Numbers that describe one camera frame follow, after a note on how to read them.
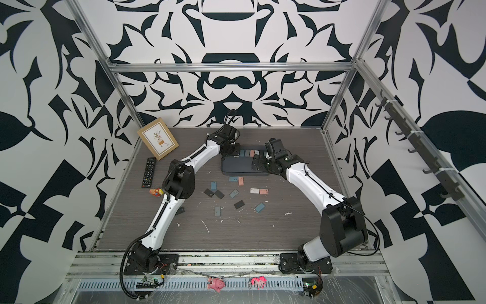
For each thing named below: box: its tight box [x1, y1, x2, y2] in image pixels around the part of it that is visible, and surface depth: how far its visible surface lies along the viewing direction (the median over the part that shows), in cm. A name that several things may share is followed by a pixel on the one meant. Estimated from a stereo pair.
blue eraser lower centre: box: [253, 202, 266, 213], surface depth 91 cm
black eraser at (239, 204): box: [234, 200, 245, 210], surface depth 91 cm
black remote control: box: [141, 157, 157, 189], surface depth 101 cm
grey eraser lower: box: [214, 205, 221, 217], surface depth 89 cm
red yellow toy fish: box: [149, 187, 164, 197], surface depth 93 cm
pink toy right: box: [250, 276, 268, 291], surface depth 71 cm
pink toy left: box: [206, 276, 226, 294], surface depth 70 cm
